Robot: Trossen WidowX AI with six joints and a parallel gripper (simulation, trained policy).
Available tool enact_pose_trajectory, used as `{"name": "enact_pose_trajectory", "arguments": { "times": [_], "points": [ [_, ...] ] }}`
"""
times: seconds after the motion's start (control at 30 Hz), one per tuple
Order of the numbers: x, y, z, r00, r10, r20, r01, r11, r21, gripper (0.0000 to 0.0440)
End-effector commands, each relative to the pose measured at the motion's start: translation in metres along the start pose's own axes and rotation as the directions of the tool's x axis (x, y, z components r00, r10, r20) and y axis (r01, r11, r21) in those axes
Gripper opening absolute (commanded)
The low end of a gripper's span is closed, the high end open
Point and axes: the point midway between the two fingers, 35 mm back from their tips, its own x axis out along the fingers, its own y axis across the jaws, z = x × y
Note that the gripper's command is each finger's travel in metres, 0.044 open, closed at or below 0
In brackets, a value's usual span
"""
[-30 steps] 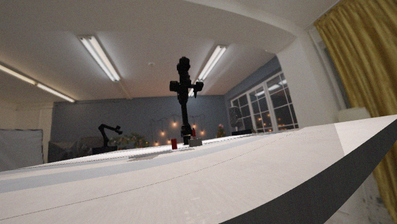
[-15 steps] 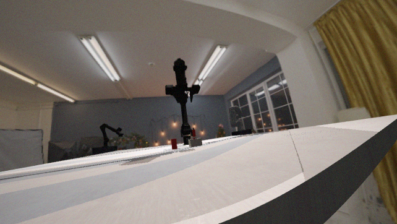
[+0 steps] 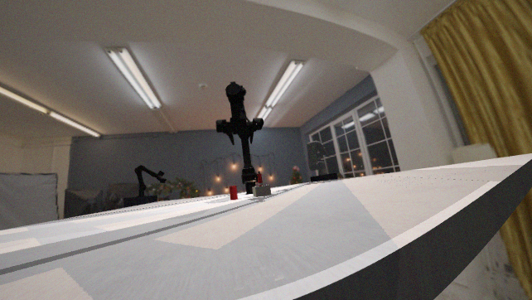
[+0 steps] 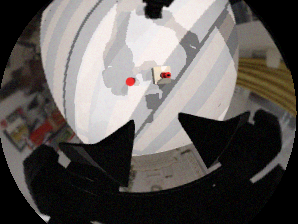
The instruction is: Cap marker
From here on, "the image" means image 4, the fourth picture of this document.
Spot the cream square block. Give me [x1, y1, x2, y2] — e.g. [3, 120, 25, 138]
[152, 65, 172, 84]

